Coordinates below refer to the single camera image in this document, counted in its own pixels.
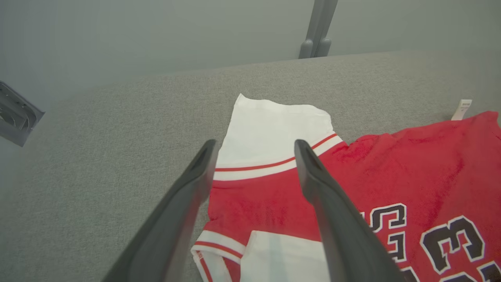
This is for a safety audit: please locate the red white Bulls jersey shirt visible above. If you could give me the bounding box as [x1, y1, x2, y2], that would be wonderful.
[191, 93, 501, 282]

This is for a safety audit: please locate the grey double partition post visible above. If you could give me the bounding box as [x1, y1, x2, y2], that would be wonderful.
[299, 0, 339, 60]

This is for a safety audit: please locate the grey metal tube frame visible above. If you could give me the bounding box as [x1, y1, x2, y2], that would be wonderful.
[0, 81, 45, 148]

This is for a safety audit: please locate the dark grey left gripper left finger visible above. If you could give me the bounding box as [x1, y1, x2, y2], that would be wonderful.
[103, 139, 220, 282]

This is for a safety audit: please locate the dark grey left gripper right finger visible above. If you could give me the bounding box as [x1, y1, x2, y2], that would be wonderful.
[294, 139, 408, 282]

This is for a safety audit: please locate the grey fabric sofa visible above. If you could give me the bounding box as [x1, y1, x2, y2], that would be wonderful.
[0, 49, 501, 282]

